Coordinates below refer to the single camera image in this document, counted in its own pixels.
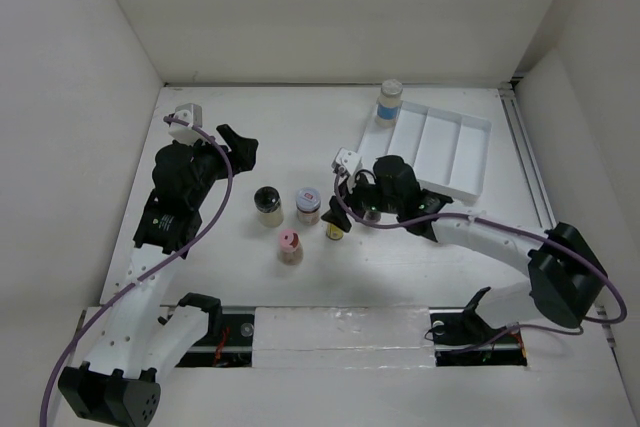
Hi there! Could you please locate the blue label silver lid jar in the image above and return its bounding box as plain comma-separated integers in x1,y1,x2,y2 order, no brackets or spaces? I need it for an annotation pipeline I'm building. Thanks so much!
376,79,403,127

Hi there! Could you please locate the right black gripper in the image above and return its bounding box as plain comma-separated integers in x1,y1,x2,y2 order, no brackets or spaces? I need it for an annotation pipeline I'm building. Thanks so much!
320,167,402,232

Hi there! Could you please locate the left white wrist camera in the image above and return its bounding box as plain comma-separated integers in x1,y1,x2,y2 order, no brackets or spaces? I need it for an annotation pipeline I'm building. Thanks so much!
168,103,203,145

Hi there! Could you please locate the white lid red logo jar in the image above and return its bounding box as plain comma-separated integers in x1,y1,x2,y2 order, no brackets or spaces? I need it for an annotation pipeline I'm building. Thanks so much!
296,187,321,225

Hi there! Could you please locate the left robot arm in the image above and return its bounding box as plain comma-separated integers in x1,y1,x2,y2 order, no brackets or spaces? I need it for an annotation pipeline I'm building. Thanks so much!
58,114,259,426

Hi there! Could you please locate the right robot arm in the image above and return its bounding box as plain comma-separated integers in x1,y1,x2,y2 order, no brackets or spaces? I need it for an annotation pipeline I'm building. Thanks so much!
322,149,607,350

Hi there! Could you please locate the yellow label brown cap bottle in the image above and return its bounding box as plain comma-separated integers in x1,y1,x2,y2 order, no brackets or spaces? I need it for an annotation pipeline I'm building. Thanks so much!
326,223,344,241

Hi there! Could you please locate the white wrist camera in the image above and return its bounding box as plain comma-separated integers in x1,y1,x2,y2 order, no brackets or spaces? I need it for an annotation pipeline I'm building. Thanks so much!
168,103,203,145
331,147,362,178

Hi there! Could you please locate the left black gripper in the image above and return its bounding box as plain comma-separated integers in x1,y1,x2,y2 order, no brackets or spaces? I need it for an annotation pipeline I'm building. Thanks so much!
182,125,255,208

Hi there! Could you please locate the black lid cream jar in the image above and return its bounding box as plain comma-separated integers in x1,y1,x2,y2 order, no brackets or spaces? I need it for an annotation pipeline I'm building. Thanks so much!
254,186,284,228

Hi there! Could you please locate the pink lid spice jar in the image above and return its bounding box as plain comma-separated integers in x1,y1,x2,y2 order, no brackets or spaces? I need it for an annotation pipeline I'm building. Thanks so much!
278,229,304,266

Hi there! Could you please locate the white divided organizer tray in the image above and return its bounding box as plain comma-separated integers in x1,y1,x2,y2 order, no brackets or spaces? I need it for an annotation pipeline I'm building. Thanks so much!
358,101,492,204

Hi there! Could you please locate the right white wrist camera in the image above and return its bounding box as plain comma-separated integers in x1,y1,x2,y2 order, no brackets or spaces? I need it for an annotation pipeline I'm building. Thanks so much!
331,147,362,178

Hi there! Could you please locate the black pepper grinder bottle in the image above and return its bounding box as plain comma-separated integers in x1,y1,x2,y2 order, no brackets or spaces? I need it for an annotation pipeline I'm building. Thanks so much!
364,211,381,223

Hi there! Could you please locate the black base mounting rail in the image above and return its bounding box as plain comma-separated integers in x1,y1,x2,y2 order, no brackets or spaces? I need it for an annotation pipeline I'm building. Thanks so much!
179,307,527,370

